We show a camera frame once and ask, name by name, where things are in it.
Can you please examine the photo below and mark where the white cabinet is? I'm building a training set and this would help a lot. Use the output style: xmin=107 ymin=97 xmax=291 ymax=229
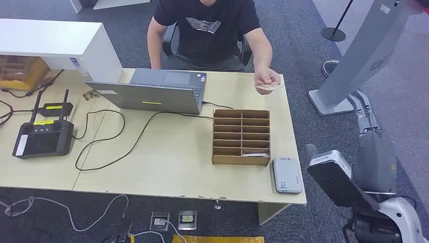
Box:
xmin=0 ymin=18 xmax=124 ymax=84

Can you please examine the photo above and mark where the yellow floor tape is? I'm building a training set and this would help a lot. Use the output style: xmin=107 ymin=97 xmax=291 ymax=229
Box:
xmin=171 ymin=234 xmax=266 ymax=243

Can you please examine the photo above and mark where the grey card reader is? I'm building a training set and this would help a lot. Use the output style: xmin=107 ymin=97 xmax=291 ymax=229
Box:
xmin=272 ymin=156 xmax=305 ymax=194

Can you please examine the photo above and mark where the grey laptop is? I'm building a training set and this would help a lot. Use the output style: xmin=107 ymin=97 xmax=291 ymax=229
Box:
xmin=84 ymin=68 xmax=207 ymax=115

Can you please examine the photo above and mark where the short black laptop cable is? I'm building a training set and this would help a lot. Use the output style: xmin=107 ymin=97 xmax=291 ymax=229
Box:
xmin=202 ymin=100 xmax=234 ymax=110

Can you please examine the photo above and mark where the metal floor socket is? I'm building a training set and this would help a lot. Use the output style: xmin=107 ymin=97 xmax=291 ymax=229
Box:
xmin=178 ymin=210 xmax=198 ymax=231

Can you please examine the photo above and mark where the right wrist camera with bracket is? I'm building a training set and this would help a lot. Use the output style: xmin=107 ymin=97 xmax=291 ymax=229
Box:
xmin=307 ymin=150 xmax=381 ymax=212

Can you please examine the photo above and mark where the black stanchion pole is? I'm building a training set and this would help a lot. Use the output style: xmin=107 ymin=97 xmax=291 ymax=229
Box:
xmin=321 ymin=0 xmax=354 ymax=42

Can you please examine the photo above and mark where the yellow cardboard box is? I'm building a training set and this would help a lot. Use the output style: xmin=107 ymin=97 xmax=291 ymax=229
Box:
xmin=0 ymin=55 xmax=50 ymax=91

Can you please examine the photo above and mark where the small black device yellow label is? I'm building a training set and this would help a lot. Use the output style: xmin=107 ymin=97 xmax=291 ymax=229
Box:
xmin=37 ymin=102 xmax=74 ymax=117

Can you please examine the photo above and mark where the grey floor cable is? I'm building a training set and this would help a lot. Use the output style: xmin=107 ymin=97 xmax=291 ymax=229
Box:
xmin=0 ymin=194 xmax=130 ymax=233

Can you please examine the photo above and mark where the pale desk leg panel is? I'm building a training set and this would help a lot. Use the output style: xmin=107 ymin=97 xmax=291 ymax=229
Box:
xmin=258 ymin=202 xmax=290 ymax=226

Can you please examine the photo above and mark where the long black looped cable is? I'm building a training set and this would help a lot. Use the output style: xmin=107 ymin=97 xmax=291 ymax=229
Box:
xmin=72 ymin=109 xmax=214 ymax=172

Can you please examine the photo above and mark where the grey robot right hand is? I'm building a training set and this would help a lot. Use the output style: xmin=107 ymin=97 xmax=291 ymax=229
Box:
xmin=306 ymin=90 xmax=399 ymax=195

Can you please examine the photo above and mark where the person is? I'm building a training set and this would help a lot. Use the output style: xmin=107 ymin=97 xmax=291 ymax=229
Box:
xmin=147 ymin=0 xmax=281 ymax=96

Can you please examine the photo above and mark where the person's left hand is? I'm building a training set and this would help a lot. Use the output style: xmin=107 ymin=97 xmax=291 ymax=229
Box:
xmin=253 ymin=67 xmax=281 ymax=96

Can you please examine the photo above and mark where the small camouflage patterned item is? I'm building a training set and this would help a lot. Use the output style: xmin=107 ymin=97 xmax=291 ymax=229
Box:
xmin=82 ymin=90 xmax=101 ymax=101

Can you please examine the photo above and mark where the black remote controller with antennas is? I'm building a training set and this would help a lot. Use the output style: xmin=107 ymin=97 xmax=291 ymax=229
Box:
xmin=12 ymin=89 xmax=74 ymax=160

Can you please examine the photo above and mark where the white power cable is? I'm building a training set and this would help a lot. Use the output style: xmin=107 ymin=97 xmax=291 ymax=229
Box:
xmin=128 ymin=219 xmax=188 ymax=243

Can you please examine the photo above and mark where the grey kiosk stand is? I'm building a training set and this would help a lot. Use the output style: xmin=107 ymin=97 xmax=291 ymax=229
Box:
xmin=308 ymin=0 xmax=416 ymax=117

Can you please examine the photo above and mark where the shoe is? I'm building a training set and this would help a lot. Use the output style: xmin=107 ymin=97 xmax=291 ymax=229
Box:
xmin=322 ymin=59 xmax=340 ymax=78

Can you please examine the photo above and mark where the thin black cable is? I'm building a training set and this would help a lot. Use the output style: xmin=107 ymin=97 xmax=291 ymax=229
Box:
xmin=0 ymin=100 xmax=40 ymax=128

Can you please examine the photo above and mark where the wooden card organizer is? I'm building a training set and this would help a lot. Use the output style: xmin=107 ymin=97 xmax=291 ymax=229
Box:
xmin=211 ymin=109 xmax=272 ymax=167

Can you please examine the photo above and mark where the floor socket with white plug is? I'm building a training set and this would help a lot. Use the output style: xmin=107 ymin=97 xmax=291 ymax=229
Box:
xmin=150 ymin=211 xmax=170 ymax=232

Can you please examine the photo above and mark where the white furniture base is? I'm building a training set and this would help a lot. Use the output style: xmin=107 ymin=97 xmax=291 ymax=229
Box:
xmin=69 ymin=0 xmax=150 ymax=14

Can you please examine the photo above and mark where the black cable with adapter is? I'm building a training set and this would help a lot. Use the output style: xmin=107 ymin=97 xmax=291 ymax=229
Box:
xmin=2 ymin=69 xmax=64 ymax=99

